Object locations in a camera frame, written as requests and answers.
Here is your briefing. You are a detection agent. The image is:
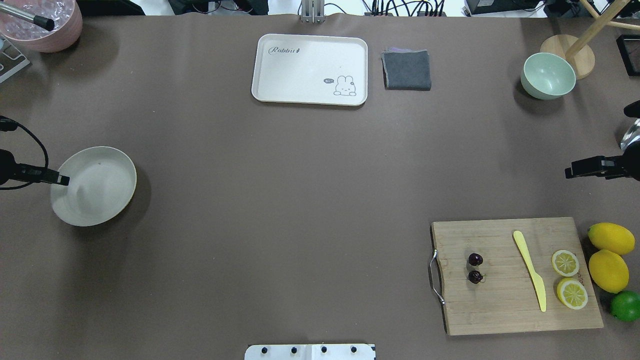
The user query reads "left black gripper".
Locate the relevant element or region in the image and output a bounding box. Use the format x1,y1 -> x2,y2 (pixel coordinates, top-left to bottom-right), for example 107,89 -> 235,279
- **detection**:
0,149 -> 70,186

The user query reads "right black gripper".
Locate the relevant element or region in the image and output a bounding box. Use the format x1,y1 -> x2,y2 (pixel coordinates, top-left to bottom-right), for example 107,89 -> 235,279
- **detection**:
564,147 -> 640,182

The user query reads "cream round plate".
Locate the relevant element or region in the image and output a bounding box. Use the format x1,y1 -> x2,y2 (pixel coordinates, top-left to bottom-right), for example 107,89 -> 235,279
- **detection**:
50,146 -> 138,227

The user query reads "cream rabbit tray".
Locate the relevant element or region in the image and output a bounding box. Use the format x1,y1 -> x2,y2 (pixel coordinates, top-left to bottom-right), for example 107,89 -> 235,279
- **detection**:
251,33 -> 369,107

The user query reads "metal scoop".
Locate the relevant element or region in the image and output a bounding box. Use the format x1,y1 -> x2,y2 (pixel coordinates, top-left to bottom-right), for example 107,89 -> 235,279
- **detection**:
619,118 -> 640,152

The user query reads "outer yellow lemon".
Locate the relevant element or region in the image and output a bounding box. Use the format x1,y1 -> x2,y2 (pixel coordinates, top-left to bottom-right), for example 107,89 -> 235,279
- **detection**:
587,222 -> 636,256

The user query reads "yellow lemon near board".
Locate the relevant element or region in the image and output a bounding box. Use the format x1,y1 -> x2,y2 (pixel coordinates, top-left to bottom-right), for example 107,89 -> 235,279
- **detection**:
588,249 -> 630,294

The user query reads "lemon slice right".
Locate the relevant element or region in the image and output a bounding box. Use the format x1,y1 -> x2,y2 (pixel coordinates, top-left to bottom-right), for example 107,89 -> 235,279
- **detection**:
550,249 -> 580,278

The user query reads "lemon slice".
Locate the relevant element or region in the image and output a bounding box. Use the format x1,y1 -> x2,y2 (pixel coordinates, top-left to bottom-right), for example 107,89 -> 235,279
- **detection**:
555,277 -> 589,310
550,249 -> 580,278

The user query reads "mint green bowl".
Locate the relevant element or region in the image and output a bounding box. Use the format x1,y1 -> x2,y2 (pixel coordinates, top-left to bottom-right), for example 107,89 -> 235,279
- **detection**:
519,52 -> 577,100

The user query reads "wooden cup tree stand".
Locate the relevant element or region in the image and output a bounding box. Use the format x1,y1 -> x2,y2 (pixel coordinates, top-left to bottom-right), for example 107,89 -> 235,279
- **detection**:
539,0 -> 640,80

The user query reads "yellow plastic knife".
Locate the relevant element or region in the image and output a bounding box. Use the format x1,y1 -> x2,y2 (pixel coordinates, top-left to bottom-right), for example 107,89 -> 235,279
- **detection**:
512,230 -> 547,313

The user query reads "lemon slice left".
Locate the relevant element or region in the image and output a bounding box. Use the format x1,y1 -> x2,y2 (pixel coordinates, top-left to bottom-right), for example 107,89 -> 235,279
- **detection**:
555,277 -> 589,310

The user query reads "green lime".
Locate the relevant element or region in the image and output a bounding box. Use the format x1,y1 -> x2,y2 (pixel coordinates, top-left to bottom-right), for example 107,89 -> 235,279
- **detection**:
610,291 -> 640,322

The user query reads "metal muddler in bowl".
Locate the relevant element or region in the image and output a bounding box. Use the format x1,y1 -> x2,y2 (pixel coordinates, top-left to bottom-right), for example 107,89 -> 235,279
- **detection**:
0,0 -> 55,32

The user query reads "pink bowl with ice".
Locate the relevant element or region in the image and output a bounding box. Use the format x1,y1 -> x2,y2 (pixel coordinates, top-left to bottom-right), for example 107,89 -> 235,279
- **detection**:
0,0 -> 83,53

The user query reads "bamboo cutting board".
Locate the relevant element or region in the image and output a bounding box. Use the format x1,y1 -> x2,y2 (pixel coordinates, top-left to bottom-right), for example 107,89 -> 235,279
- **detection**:
430,217 -> 604,336

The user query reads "grey folded cloth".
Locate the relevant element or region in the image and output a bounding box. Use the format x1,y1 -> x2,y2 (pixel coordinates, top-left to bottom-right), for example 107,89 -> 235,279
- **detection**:
381,48 -> 432,91

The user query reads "black wire glass tray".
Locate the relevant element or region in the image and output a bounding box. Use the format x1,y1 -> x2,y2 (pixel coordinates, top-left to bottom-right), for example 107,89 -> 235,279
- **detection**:
615,34 -> 640,76

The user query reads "white wire cup rack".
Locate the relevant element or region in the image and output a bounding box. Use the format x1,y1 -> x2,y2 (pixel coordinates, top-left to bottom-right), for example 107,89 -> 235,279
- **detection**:
0,35 -> 31,84

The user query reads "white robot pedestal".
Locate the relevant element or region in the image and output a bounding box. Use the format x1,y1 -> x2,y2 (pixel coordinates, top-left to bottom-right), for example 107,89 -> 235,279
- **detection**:
244,343 -> 377,360

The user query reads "aluminium frame post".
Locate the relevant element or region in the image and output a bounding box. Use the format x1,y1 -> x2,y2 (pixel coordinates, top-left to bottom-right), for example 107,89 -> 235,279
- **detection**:
299,0 -> 326,24

